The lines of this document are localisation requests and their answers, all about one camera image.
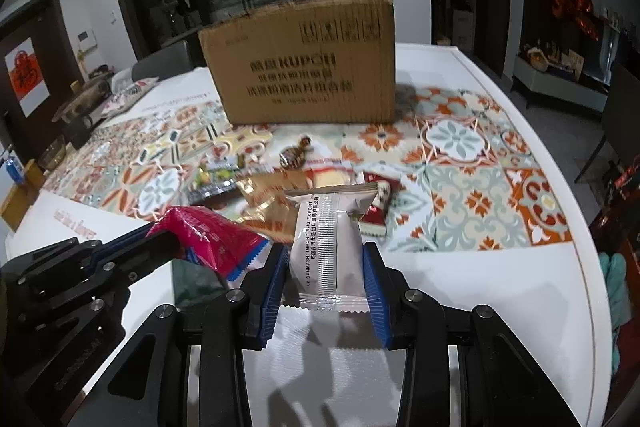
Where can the metal pot on table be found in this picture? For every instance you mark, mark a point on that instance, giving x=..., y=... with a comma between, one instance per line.
x=88, y=97

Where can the brown wrapped candy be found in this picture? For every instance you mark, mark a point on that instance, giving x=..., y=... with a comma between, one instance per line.
x=294, y=156

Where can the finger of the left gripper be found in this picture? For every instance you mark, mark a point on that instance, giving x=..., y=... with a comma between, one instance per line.
x=130, y=271
x=135, y=243

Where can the white red snack packet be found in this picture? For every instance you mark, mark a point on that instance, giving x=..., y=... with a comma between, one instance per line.
x=326, y=172

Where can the grey silver snack packet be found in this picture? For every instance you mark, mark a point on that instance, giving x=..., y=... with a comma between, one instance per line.
x=326, y=254

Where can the gold snack packet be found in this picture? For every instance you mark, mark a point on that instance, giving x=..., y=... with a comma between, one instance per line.
x=268, y=209

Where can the grey chair left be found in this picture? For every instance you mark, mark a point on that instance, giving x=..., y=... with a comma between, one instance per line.
x=165, y=63

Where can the black mug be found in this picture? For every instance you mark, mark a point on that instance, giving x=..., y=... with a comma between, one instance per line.
x=79, y=131

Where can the red paper door poster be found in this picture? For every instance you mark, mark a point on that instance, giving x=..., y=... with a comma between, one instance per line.
x=26, y=77

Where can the white low cabinet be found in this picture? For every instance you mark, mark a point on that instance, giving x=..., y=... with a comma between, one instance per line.
x=545, y=84

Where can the red white candy wrapper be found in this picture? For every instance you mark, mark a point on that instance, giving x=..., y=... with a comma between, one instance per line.
x=377, y=206

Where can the red heart balloons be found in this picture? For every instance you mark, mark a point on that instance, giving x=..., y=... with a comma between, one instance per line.
x=581, y=13

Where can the glass bowl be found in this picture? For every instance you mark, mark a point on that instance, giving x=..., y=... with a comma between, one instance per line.
x=53, y=155

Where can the teal cloth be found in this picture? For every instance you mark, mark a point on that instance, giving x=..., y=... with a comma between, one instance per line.
x=614, y=270

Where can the patterned snack bag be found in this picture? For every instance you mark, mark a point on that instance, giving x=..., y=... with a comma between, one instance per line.
x=122, y=101

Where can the patterned tile table mat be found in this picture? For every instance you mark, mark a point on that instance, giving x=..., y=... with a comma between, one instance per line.
x=460, y=176

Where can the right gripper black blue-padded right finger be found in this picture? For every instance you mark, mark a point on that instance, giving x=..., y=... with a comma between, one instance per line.
x=501, y=384

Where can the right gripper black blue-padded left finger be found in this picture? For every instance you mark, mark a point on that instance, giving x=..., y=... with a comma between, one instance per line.
x=147, y=382

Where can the green fruit snack packet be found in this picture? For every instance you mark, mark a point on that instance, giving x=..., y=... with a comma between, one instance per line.
x=215, y=177

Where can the dark green snack packet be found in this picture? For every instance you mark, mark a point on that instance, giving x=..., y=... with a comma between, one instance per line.
x=193, y=284

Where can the brown cardboard box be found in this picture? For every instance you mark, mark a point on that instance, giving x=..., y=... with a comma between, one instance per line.
x=306, y=62

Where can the blue capped water bottle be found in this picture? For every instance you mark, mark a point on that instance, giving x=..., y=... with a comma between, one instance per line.
x=15, y=170

